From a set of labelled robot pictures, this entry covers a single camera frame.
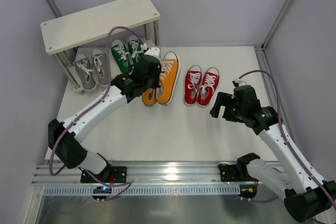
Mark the white wooden shoe shelf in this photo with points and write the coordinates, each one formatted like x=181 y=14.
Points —
x=73 y=30

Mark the left controller board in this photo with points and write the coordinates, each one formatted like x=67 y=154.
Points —
x=101 y=193

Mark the grey canvas sneaker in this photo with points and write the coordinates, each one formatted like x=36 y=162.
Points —
x=84 y=69
x=100 y=63

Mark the green canvas sneaker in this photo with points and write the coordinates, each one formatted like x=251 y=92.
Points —
x=121 y=55
x=134 y=45

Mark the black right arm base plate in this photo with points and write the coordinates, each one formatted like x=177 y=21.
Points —
x=229 y=173

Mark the controller board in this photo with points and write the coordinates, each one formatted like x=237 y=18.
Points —
x=248 y=192
x=101 y=193

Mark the red canvas sneaker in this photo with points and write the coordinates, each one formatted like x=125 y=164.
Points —
x=191 y=84
x=208 y=86

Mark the aluminium mounting rail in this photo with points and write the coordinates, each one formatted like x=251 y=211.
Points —
x=141 y=172

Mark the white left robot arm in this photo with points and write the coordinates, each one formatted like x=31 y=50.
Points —
x=64 y=138

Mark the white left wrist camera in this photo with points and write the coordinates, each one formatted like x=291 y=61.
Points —
x=151 y=51

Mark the right controller board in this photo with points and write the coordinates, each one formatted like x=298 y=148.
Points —
x=248 y=192

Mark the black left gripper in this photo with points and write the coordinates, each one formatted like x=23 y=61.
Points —
x=151 y=70

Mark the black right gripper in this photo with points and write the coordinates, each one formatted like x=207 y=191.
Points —
x=226 y=105

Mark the slotted grey cable duct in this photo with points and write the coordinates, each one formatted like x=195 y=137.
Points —
x=148 y=190

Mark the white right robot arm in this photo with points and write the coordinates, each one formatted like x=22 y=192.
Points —
x=305 y=193

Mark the orange canvas sneaker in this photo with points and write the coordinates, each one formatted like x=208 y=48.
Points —
x=149 y=97
x=170 y=71

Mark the right aluminium frame post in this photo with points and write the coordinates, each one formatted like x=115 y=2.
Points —
x=261 y=50

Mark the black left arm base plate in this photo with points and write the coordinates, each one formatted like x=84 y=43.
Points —
x=118 y=174

